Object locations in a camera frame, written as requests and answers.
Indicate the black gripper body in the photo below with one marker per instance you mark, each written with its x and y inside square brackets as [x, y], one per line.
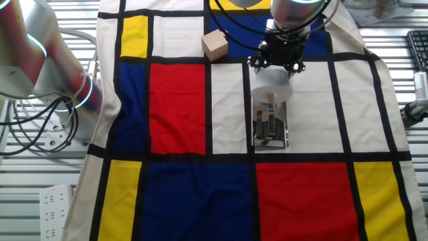
[281, 53]

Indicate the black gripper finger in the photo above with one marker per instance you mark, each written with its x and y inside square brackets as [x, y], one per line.
[296, 68]
[255, 63]

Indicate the white toilet paper roll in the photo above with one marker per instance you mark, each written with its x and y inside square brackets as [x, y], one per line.
[272, 82]

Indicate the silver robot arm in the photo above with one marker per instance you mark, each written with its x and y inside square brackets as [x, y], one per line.
[20, 50]

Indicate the small wooden cube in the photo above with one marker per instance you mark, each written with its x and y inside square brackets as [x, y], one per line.
[224, 33]

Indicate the large wooden cube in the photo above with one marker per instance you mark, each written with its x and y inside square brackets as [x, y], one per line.
[214, 45]

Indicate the white paper sheet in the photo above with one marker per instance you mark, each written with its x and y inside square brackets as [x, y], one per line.
[368, 15]

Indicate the colour block patterned cloth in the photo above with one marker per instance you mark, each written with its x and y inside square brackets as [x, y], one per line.
[177, 110]

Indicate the small wooden peg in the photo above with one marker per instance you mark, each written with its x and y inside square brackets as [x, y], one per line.
[379, 11]

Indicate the black keyboard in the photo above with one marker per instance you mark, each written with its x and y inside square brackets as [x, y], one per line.
[419, 50]

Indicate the white power strip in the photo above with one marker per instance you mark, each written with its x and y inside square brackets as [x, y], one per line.
[55, 214]

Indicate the black camera stand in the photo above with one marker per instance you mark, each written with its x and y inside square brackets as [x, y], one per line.
[414, 112]

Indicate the silver depth camera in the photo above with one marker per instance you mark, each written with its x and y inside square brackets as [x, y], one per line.
[422, 85]

